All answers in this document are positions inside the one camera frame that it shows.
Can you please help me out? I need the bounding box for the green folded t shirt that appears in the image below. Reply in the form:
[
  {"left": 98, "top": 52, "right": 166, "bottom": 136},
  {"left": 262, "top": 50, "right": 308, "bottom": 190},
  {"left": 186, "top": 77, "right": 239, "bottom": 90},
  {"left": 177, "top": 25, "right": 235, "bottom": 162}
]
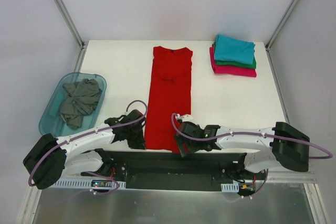
[{"left": 213, "top": 43, "right": 256, "bottom": 69}]

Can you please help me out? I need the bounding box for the left white cable duct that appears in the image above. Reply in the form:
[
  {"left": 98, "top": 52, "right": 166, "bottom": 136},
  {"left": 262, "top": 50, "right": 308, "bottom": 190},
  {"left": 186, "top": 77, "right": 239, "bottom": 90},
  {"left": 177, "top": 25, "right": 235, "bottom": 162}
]
[{"left": 51, "top": 178, "right": 126, "bottom": 190}]

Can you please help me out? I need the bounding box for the white cable duct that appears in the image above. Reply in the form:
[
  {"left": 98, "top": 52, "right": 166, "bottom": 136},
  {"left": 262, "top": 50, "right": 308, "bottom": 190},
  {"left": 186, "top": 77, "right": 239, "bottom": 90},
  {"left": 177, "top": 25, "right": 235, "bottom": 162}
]
[
  {"left": 220, "top": 183, "right": 239, "bottom": 193},
  {"left": 51, "top": 178, "right": 126, "bottom": 190}
]

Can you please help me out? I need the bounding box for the red t shirt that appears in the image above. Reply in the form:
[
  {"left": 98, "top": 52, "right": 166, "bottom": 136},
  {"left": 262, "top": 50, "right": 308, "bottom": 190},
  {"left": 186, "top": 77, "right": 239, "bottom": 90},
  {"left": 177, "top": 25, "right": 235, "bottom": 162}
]
[{"left": 144, "top": 46, "right": 193, "bottom": 153}]

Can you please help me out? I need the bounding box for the teal folded t shirt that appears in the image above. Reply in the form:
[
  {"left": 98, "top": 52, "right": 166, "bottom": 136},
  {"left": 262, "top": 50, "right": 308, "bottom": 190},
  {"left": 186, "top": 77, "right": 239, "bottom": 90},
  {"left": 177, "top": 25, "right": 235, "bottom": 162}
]
[{"left": 214, "top": 35, "right": 255, "bottom": 65}]

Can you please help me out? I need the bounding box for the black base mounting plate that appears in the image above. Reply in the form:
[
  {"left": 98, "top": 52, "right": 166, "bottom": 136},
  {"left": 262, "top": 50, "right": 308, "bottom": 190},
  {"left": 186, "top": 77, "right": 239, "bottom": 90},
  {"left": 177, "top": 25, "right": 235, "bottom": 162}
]
[{"left": 80, "top": 150, "right": 267, "bottom": 190}]

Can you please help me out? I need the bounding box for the pink folded t shirt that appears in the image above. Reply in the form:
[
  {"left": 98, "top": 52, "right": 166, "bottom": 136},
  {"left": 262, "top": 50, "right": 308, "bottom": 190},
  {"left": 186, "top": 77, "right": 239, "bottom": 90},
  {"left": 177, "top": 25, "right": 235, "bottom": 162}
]
[{"left": 209, "top": 47, "right": 257, "bottom": 78}]

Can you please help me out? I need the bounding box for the right white cable duct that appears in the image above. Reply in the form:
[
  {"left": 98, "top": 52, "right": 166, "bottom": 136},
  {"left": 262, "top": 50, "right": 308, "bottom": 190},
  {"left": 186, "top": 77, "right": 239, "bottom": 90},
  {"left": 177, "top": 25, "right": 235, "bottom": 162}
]
[{"left": 220, "top": 183, "right": 239, "bottom": 193}]

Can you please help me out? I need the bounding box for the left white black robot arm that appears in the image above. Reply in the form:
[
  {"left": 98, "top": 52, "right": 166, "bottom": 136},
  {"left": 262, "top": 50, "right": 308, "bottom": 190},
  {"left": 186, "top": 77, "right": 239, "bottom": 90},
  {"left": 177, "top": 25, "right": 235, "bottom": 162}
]
[{"left": 23, "top": 110, "right": 145, "bottom": 189}]

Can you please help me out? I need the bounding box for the left aluminium frame post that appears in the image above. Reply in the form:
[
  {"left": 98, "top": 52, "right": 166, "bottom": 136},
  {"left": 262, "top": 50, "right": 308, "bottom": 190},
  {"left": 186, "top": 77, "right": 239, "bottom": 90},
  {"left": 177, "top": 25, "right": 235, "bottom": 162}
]
[{"left": 40, "top": 0, "right": 87, "bottom": 49}]

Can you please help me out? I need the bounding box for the blue plastic bin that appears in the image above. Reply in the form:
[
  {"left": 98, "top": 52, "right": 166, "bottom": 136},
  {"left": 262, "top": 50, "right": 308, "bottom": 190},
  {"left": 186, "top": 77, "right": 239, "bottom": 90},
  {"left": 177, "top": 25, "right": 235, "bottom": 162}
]
[{"left": 39, "top": 72, "right": 107, "bottom": 137}]

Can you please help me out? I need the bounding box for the right aluminium frame post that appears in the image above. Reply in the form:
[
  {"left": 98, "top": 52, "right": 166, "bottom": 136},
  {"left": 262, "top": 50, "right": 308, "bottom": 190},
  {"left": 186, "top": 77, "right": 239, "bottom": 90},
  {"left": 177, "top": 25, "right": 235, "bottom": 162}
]
[{"left": 265, "top": 0, "right": 300, "bottom": 51}]

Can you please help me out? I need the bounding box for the aluminium frame post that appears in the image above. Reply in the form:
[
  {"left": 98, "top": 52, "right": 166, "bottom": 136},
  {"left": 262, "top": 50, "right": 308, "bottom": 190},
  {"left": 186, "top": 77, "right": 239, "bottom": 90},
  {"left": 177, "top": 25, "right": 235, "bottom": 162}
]
[
  {"left": 40, "top": 0, "right": 87, "bottom": 49},
  {"left": 265, "top": 0, "right": 300, "bottom": 51}
]

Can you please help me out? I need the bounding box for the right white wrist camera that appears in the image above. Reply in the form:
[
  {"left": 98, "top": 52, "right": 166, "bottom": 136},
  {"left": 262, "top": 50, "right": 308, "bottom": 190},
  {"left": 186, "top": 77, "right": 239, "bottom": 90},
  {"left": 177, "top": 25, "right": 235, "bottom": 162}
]
[{"left": 175, "top": 114, "right": 193, "bottom": 123}]

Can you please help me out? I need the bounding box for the grey crumpled t shirt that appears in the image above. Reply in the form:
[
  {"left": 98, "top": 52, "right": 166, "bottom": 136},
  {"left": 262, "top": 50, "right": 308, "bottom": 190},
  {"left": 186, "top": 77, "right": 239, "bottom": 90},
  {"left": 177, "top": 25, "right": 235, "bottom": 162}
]
[{"left": 59, "top": 78, "right": 102, "bottom": 130}]

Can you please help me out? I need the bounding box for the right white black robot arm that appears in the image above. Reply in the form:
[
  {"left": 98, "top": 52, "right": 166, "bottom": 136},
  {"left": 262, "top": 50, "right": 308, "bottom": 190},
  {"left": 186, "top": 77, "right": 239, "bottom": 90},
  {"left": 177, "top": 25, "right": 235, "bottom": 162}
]
[{"left": 174, "top": 122, "right": 310, "bottom": 179}]

